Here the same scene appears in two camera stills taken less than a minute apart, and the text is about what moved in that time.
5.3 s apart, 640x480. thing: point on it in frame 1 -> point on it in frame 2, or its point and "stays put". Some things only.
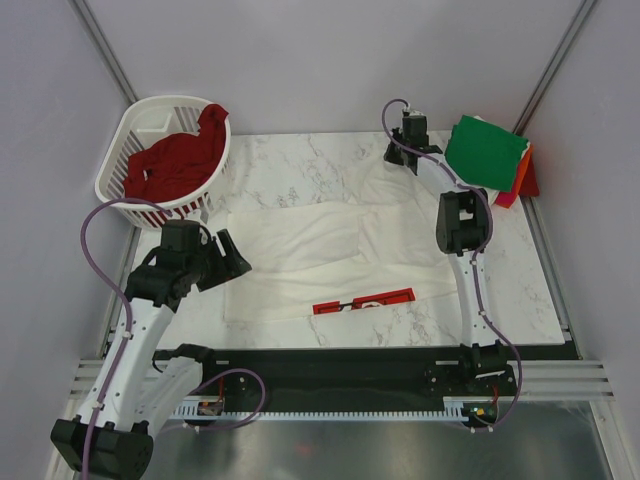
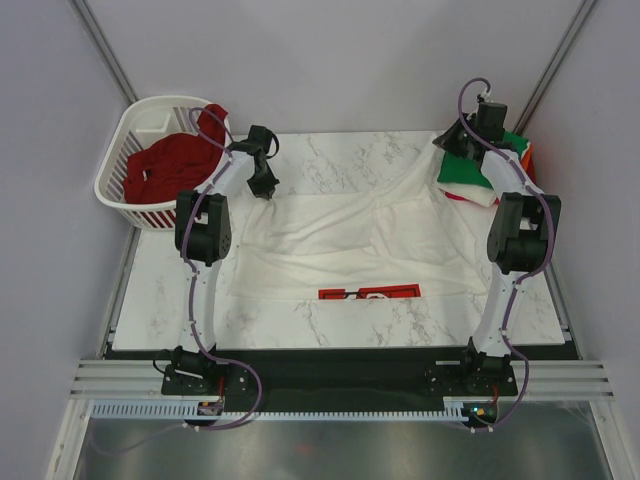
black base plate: (417, 376) stays put
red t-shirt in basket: (177, 162) stays put
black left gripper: (231, 265) -> (267, 189)
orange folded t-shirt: (524, 162) stays put
